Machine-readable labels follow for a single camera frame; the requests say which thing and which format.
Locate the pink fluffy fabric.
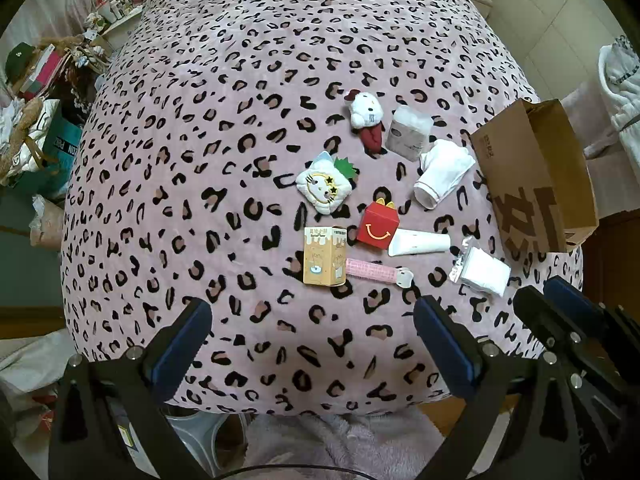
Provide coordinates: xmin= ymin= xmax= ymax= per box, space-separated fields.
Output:
xmin=240 ymin=405 xmax=451 ymax=480

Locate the white packet with silver foil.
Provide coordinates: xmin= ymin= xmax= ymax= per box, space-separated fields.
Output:
xmin=450 ymin=236 xmax=512 ymax=297

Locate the white bathrobe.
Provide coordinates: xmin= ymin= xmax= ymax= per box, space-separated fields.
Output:
xmin=599 ymin=35 xmax=640 ymax=143

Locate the white plastic-wrapped pack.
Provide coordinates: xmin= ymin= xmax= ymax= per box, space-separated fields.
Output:
xmin=385 ymin=106 xmax=433 ymax=162

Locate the green cap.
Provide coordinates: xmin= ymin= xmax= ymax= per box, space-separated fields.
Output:
xmin=5 ymin=42 xmax=38 ymax=86

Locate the white and red plush toy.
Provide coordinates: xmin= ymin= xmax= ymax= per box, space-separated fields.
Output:
xmin=348 ymin=89 xmax=386 ymax=156

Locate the pink box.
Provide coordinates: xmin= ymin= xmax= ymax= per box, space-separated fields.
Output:
xmin=20 ymin=45 xmax=66 ymax=98

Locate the brown paper bag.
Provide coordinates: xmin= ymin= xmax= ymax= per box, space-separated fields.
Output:
xmin=470 ymin=98 xmax=600 ymax=255

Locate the small red cardboard box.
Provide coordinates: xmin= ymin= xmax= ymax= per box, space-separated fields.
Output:
xmin=357 ymin=198 xmax=401 ymax=250

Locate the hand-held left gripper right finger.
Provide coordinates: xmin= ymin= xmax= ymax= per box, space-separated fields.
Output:
xmin=414 ymin=295 xmax=626 ymax=480

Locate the pale pink cloth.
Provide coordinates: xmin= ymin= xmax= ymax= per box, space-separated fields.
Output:
xmin=560 ymin=77 xmax=618 ymax=161

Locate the yellow cartoon-print carton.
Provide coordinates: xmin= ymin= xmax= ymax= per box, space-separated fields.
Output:
xmin=303 ymin=226 xmax=349 ymax=287

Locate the grey plastic stool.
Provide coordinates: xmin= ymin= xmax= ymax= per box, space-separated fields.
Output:
xmin=165 ymin=405 xmax=251 ymax=480

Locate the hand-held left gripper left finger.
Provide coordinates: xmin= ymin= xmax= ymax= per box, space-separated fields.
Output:
xmin=47 ymin=297 xmax=213 ymax=480

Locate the white tube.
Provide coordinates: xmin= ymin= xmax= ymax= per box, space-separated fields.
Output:
xmin=389 ymin=228 xmax=452 ymax=258

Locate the white sock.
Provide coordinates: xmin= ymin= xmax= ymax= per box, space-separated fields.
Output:
xmin=413 ymin=140 xmax=477 ymax=211

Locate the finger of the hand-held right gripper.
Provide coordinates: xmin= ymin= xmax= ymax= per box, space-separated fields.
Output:
xmin=544 ymin=276 xmax=640 ymax=381
xmin=513 ymin=285 xmax=640 ymax=441

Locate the dried flower bunch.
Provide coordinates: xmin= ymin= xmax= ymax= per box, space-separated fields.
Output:
xmin=50 ymin=35 xmax=116 ymax=111

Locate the square white cat plush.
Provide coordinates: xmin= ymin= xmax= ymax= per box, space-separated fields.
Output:
xmin=296 ymin=152 xmax=360 ymax=217

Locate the pink leopard print blanket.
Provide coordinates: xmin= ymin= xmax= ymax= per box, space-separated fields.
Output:
xmin=60 ymin=0 xmax=586 ymax=418

